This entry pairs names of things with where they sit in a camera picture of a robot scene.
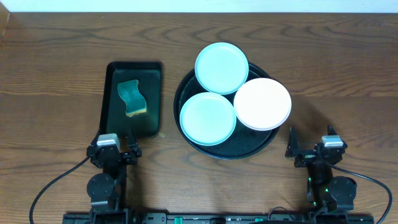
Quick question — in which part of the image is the green yellow sponge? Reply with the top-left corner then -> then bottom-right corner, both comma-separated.
118,80 -> 147,117

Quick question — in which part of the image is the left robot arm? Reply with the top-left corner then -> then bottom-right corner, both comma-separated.
86,130 -> 142,215

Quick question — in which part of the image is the white pink plate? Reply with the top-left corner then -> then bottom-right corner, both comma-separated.
233,78 -> 292,131

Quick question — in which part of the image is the mint plate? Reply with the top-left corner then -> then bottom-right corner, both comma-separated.
179,92 -> 236,146
194,42 -> 249,95

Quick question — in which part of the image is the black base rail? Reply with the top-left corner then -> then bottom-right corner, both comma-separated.
62,213 -> 375,224

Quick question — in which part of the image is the mint plate top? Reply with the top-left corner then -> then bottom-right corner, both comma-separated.
194,42 -> 249,95

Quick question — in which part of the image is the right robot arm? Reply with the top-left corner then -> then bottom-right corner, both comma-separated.
285,126 -> 357,213

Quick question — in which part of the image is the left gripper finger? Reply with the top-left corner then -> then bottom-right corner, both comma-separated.
127,130 -> 142,157
90,133 -> 100,147

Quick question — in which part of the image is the black rectangular tray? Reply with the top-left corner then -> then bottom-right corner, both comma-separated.
99,62 -> 162,138

